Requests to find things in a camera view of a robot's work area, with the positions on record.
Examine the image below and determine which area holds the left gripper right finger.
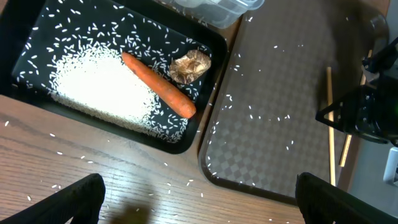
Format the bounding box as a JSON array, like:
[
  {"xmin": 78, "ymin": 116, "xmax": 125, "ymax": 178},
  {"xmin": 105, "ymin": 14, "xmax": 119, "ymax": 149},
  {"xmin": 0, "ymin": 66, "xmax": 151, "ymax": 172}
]
[{"xmin": 295, "ymin": 172, "xmax": 397, "ymax": 224}]

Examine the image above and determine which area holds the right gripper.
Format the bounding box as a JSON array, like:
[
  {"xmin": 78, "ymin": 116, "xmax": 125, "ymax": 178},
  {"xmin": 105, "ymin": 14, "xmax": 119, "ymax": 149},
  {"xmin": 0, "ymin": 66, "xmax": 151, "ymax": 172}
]
[{"xmin": 315, "ymin": 39, "xmax": 397, "ymax": 146}]

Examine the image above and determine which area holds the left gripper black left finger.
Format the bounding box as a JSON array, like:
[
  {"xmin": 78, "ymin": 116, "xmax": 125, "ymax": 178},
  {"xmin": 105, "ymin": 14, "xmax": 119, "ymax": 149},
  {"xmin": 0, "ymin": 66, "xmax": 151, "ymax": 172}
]
[{"xmin": 1, "ymin": 174, "xmax": 106, "ymax": 224}]

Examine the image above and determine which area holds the orange carrot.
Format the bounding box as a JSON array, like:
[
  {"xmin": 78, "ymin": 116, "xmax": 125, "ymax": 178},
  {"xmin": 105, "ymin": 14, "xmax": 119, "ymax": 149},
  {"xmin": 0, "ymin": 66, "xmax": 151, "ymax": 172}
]
[{"xmin": 121, "ymin": 52, "xmax": 197, "ymax": 119}]

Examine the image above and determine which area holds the brown food scrap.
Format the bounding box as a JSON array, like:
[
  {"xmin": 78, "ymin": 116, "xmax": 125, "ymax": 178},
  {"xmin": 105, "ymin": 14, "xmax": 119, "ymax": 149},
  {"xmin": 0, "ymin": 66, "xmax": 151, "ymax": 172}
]
[{"xmin": 169, "ymin": 50, "xmax": 211, "ymax": 84}]

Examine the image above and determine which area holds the dark brown serving tray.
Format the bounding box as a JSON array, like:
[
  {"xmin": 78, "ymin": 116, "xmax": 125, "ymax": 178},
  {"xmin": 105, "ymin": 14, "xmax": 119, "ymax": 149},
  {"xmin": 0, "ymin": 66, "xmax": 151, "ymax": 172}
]
[{"xmin": 199, "ymin": 0, "xmax": 389, "ymax": 204}]

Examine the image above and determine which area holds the pile of white rice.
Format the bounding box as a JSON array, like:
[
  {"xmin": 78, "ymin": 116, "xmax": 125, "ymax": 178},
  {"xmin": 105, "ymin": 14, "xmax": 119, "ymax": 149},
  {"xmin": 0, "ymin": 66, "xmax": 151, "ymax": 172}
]
[{"xmin": 50, "ymin": 45, "xmax": 160, "ymax": 134}]

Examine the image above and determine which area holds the clear plastic bin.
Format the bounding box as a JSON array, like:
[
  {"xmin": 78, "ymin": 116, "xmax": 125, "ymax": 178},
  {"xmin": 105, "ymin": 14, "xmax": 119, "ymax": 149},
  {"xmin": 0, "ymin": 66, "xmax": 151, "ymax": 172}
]
[{"xmin": 157, "ymin": 0, "xmax": 264, "ymax": 29}]

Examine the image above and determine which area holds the black plastic bin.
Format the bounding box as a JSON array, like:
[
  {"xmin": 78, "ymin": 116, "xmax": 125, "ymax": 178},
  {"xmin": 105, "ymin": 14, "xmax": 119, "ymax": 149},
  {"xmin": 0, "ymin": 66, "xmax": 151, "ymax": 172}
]
[{"xmin": 1, "ymin": 0, "xmax": 227, "ymax": 154}]

